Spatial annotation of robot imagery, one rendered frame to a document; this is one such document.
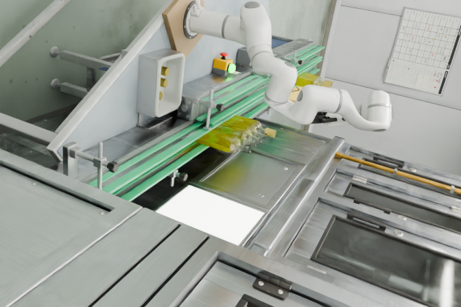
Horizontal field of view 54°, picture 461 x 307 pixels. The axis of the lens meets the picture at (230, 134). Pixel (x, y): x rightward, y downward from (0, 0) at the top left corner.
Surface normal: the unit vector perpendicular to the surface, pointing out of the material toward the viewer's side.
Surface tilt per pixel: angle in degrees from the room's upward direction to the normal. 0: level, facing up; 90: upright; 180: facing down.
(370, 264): 90
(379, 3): 90
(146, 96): 90
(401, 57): 90
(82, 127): 0
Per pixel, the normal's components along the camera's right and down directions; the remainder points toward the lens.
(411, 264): 0.13, -0.91
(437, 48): -0.43, 0.30
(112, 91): 0.89, 0.28
